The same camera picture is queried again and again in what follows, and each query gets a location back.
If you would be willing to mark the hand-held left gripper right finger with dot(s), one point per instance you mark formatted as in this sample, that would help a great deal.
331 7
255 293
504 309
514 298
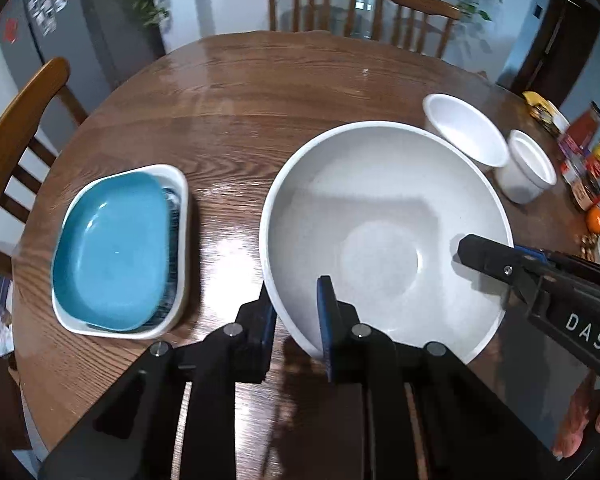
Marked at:
325 322

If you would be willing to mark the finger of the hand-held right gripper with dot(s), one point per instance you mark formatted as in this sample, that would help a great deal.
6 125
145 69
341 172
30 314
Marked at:
490 260
532 254

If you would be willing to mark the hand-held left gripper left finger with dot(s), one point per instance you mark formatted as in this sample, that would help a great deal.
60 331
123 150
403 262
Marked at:
267 322

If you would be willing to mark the small straight-sided white bowl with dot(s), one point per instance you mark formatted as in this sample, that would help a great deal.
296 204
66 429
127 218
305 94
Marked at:
527 165

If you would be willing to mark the large grey bowl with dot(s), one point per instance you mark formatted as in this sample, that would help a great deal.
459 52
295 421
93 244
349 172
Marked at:
380 200

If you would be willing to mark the medium white bowl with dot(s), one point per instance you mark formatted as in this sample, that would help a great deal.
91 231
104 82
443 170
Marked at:
465 127

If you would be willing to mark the large patterned square plate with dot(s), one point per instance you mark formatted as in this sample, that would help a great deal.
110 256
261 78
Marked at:
182 185

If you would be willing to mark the blue plate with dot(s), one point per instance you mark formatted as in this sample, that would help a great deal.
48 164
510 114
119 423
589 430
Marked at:
110 250

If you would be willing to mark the person's right hand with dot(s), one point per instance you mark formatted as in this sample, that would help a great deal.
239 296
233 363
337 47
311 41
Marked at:
575 425

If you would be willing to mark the wooden bead trivet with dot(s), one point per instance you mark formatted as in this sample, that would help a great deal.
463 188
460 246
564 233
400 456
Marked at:
587 245

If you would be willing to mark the orange fruit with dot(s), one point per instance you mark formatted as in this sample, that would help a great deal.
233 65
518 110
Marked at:
596 220

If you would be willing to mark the brown sauce jar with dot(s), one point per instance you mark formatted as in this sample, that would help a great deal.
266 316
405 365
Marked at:
581 191

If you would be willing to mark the red sauce bottle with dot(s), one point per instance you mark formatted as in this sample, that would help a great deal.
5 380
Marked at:
582 130

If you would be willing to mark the yellow snack packet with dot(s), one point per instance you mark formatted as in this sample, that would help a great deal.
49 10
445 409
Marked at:
540 107

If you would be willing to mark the dark wooden door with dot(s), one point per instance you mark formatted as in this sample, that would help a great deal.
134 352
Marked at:
555 45

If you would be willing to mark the grey refrigerator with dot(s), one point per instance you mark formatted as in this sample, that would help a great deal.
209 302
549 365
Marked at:
90 35

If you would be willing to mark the red fridge sticker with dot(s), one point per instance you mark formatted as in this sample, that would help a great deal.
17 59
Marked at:
11 29

